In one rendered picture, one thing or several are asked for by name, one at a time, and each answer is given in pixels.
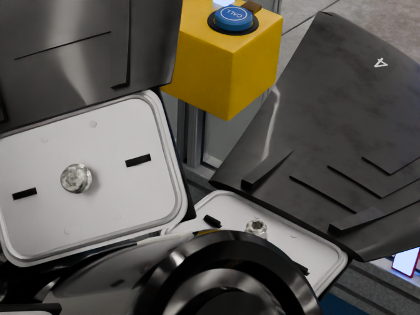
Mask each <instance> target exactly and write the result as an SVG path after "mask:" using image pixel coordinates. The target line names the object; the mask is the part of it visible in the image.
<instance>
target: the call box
mask: <svg viewBox="0 0 420 315"><path fill-rule="evenodd" d="M222 7H224V6H222V5H220V4H217V3H215V2H213V0H183V3H182V13H181V23H180V29H179V38H178V44H177V52H176V60H175V65H174V72H173V75H172V82H171V83H170V84H167V85H165V86H161V87H160V90H161V91H163V92H165V93H167V94H170V95H172V96H174V97H175V98H178V99H180V100H182V101H184V102H186V103H188V104H191V105H193V106H195V107H197V108H199V109H202V110H203V111H206V112H207V113H209V114H212V115H214V116H216V117H218V118H220V119H223V120H225V121H229V120H231V119H232V118H233V117H234V116H235V115H237V114H238V113H239V112H240V111H242V110H243V109H244V108H245V107H246V106H248V105H249V104H250V103H251V102H253V101H254V100H255V99H256V98H257V97H259V96H260V95H261V94H262V93H263V92H264V91H266V90H267V89H268V88H270V87H271V86H272V85H273V84H274V83H275V81H276V72H277V66H278V57H279V48H280V42H281V33H282V27H283V17H282V16H281V15H279V14H276V13H274V12H271V11H268V10H266V9H263V8H262V9H261V10H260V11H259V12H257V13H256V14H252V25H251V27H250V28H248V29H245V30H242V31H228V30H225V29H222V28H220V27H218V26H217V25H215V22H214V17H215V12H216V11H217V10H218V9H220V8H222Z"/></svg>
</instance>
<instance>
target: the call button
mask: <svg viewBox="0 0 420 315"><path fill-rule="evenodd" d="M252 13H253V12H250V11H248V10H247V9H245V8H243V7H240V6H234V5H232V4H229V5H228V6H224V7H222V8H220V9H218V10H217V11H216V12H215V17H214V22H215V25H217V26H218V27H220V28H222V29H225V30H228V31H242V30H245V29H248V28H250V27H251V25H252V20H253V15H252Z"/></svg>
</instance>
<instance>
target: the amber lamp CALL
mask: <svg viewBox="0 0 420 315"><path fill-rule="evenodd" d="M240 7H243V8H245V9H247V10H248V11H250V12H252V13H253V14H256V13H257V12H259V11H260V10H261V9H262V6H261V5H260V4H257V3H255V2H252V1H247V2H245V3H244V4H243V5H241V6H240Z"/></svg>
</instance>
